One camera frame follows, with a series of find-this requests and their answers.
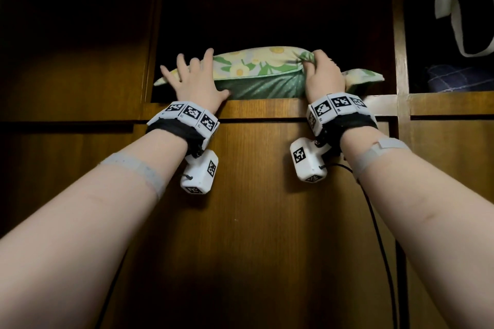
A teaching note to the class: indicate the person's left hand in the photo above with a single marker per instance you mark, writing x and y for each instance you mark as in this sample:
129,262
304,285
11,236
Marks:
195,87

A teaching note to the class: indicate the person's right thumb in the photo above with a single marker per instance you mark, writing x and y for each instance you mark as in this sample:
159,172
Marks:
308,69

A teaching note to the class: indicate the person's left little finger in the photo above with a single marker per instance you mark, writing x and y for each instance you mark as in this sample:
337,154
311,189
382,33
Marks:
169,75

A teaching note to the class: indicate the grey tape strip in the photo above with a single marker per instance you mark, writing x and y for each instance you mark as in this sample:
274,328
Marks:
376,153
141,170

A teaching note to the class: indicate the person's left thumb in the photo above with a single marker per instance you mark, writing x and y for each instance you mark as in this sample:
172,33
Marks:
223,96

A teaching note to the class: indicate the blue checked folded cloth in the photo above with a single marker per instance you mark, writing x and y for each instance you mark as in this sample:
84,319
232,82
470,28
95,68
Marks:
459,79

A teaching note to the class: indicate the person's right hand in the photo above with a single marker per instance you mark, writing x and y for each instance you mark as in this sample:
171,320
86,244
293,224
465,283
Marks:
325,80

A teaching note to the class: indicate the brown wooden wardrobe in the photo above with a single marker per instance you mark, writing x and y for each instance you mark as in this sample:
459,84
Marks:
254,224

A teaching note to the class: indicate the white marker wristband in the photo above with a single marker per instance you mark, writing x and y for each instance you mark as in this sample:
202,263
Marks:
189,116
339,111

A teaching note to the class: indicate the green floral pillow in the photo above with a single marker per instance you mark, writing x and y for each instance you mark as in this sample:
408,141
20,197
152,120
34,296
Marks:
266,78

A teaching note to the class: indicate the person's left forearm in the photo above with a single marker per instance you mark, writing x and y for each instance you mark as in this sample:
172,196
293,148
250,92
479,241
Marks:
96,217

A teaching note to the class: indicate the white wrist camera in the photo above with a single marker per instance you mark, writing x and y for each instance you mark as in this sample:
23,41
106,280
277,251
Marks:
307,161
200,172

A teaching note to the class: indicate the person's left middle finger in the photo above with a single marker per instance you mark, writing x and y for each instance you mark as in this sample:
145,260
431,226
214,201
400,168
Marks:
195,65

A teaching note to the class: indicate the person's right forearm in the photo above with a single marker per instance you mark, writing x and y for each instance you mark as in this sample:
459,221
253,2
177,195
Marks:
428,213

